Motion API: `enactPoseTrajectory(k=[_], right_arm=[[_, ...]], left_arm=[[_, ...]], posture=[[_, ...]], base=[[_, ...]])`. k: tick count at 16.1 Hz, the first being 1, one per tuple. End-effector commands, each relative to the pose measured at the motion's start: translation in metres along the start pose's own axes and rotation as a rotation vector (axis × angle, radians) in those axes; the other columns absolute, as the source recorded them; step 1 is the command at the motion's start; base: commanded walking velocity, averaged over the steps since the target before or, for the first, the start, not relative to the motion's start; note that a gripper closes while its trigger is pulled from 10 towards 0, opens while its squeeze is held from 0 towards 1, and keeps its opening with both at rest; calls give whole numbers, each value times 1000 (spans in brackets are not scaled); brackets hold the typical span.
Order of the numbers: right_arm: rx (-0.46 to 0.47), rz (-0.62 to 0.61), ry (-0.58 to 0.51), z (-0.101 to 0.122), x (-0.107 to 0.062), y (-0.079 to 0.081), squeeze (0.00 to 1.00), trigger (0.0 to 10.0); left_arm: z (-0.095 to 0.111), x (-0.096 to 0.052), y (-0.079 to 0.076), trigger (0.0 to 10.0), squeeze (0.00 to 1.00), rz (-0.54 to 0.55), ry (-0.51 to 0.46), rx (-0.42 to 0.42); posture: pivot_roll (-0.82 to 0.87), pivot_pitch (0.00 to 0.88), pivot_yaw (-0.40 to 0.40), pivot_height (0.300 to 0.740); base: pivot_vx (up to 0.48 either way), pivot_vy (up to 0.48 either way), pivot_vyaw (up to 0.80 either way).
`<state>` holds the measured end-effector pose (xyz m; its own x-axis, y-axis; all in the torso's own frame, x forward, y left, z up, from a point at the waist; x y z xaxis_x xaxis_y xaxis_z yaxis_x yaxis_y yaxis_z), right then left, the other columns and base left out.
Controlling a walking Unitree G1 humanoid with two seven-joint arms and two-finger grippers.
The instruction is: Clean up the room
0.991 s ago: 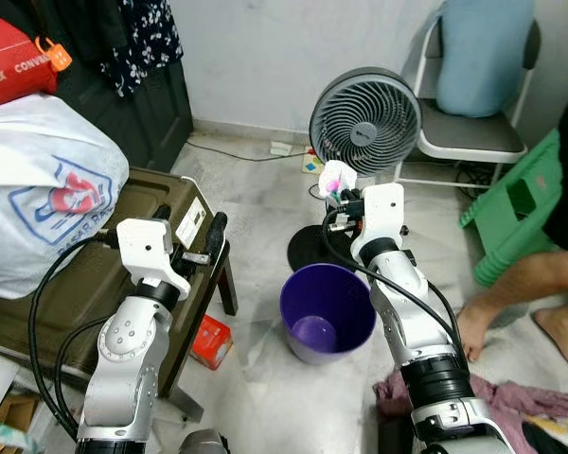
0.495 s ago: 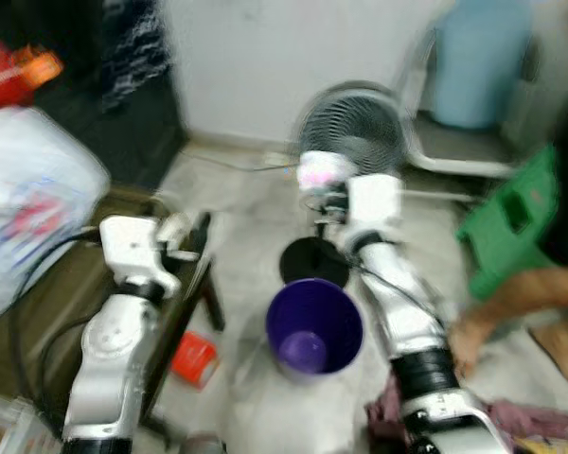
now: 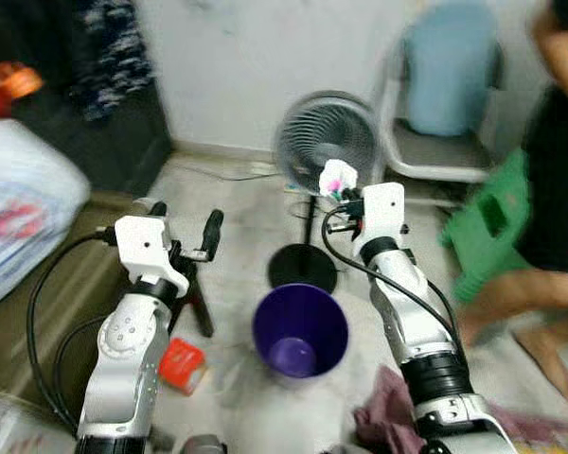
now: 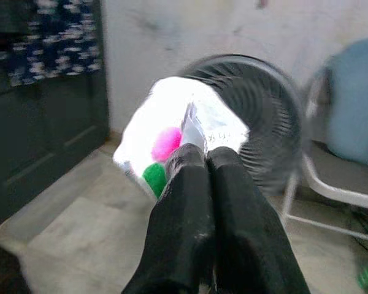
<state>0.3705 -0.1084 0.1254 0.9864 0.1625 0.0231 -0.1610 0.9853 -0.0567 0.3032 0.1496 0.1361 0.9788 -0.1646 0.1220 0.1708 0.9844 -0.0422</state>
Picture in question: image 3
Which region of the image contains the white wrapper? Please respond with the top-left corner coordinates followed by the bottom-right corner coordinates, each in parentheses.
top-left (318, 158), bottom-right (359, 202)

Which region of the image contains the purple cartoon print blanket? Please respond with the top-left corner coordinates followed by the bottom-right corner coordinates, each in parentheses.
top-left (352, 366), bottom-right (568, 454)

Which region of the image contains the black cabinet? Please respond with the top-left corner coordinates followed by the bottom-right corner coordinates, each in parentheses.
top-left (0, 0), bottom-right (176, 201)

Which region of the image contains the grey floor fan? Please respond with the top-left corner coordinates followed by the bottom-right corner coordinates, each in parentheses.
top-left (272, 90), bottom-right (386, 296)

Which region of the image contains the red cardboard box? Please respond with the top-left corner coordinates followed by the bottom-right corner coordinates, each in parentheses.
top-left (158, 337), bottom-right (210, 396)

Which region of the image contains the white chair with blue back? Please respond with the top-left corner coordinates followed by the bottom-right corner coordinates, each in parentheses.
top-left (377, 0), bottom-right (512, 187)

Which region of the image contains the purple plastic bin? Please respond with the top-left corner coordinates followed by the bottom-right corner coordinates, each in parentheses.
top-left (252, 283), bottom-right (350, 380)

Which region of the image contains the white plastic bag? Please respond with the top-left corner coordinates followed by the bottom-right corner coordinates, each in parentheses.
top-left (0, 118), bottom-right (93, 315)

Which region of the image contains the green plastic stool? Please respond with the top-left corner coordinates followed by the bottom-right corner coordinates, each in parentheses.
top-left (441, 147), bottom-right (537, 306)

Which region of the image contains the dark patterned hanging cloth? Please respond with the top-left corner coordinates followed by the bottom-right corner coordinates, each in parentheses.
top-left (74, 0), bottom-right (159, 122)

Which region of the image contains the dark folding table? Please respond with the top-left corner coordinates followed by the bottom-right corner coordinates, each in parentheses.
top-left (0, 189), bottom-right (216, 427)

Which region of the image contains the person in black shorts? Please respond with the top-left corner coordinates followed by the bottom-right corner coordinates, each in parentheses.
top-left (453, 0), bottom-right (568, 406)

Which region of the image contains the orange red object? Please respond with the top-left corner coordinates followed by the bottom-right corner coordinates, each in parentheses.
top-left (0, 61), bottom-right (45, 119)

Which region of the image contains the silver right robot leg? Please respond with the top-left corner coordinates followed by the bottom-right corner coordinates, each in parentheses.
top-left (324, 443), bottom-right (372, 454)

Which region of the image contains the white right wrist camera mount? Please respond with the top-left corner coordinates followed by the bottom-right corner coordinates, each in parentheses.
top-left (358, 182), bottom-right (406, 266)

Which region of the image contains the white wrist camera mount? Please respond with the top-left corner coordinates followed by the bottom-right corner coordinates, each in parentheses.
top-left (358, 182), bottom-right (406, 266)
top-left (113, 215), bottom-right (191, 297)

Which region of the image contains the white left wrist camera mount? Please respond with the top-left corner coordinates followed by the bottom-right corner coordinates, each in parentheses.
top-left (113, 215), bottom-right (191, 297)

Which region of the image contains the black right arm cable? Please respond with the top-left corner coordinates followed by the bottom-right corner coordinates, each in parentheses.
top-left (320, 206), bottom-right (467, 365)

